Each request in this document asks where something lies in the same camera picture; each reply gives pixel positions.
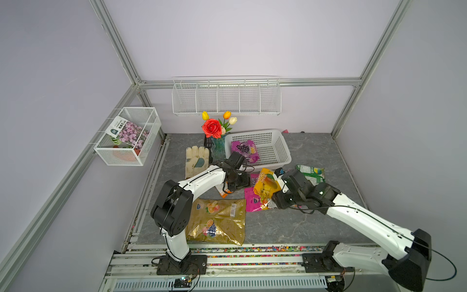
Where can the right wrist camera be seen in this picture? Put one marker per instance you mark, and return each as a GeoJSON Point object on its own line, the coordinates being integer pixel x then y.
{"type": "Point", "coordinates": [293, 181]}

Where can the white wire side basket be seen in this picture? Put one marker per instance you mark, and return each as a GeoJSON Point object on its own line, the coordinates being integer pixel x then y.
{"type": "Point", "coordinates": [113, 155]}

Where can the white wire wall shelf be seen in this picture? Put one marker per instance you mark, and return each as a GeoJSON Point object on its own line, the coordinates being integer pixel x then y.
{"type": "Point", "coordinates": [240, 95]}

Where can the purple grape candy bag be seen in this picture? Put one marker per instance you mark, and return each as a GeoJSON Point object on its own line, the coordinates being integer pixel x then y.
{"type": "Point", "coordinates": [248, 149]}

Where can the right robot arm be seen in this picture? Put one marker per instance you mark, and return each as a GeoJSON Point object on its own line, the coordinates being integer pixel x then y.
{"type": "Point", "coordinates": [401, 254]}

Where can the yellow orange candy bag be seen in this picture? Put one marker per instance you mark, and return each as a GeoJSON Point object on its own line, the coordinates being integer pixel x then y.
{"type": "Point", "coordinates": [266, 186]}

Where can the cream work glove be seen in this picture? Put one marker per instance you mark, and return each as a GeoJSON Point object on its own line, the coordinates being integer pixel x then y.
{"type": "Point", "coordinates": [197, 161]}

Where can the purple flower seed packet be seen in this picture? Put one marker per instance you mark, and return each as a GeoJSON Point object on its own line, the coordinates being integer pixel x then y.
{"type": "Point", "coordinates": [123, 131]}

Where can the glass vase with flowers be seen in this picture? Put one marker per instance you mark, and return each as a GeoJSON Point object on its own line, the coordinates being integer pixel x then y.
{"type": "Point", "coordinates": [215, 131]}

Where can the pink fruit candy bag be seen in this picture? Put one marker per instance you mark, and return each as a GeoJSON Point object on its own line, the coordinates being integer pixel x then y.
{"type": "Point", "coordinates": [255, 202]}

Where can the aluminium mounting rail frame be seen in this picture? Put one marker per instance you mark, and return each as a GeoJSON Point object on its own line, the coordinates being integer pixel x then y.
{"type": "Point", "coordinates": [264, 267]}

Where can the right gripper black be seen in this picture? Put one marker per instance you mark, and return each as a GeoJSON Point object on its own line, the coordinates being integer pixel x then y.
{"type": "Point", "coordinates": [278, 199]}

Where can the orange white snack packet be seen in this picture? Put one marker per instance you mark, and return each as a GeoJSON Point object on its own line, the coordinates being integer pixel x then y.
{"type": "Point", "coordinates": [220, 190]}

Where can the white plastic basket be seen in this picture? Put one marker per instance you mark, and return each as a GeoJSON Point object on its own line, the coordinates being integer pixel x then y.
{"type": "Point", "coordinates": [271, 145]}

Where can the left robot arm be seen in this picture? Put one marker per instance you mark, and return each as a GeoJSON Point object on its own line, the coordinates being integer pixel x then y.
{"type": "Point", "coordinates": [172, 210]}

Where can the gold candy bag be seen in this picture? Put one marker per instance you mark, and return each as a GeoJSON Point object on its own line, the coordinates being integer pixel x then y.
{"type": "Point", "coordinates": [217, 221]}

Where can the green candy packet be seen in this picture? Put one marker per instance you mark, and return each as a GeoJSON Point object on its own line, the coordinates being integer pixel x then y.
{"type": "Point", "coordinates": [314, 174]}

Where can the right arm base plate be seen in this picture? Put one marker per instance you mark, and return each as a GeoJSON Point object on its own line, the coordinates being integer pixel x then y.
{"type": "Point", "coordinates": [319, 263]}

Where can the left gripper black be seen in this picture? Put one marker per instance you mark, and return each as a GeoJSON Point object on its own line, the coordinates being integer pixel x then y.
{"type": "Point", "coordinates": [245, 182]}

